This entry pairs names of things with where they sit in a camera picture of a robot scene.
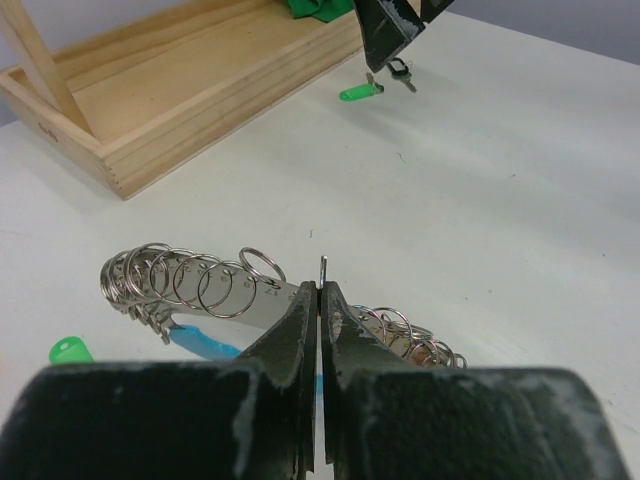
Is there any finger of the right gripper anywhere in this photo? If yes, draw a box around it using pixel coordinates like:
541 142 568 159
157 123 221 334
353 0 425 73
420 0 455 21

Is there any green tag key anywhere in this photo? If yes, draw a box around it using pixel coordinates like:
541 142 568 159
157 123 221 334
48 336 94 365
338 73 385 102

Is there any green cloth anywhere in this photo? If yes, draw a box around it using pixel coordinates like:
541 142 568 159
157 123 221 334
286 0 354 23

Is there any metal keyring plate with keys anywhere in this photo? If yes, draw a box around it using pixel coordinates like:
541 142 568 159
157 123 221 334
100 242 468 371

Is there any black tag key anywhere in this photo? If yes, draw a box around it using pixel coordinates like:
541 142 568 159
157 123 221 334
387 57 417 93

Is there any wooden rack stand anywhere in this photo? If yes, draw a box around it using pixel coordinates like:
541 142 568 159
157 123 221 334
1 1 361 199

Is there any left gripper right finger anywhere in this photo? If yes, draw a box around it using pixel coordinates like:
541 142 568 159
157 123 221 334
319 282 629 479

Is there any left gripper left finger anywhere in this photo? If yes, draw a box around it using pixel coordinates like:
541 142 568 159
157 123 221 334
1 282 318 479

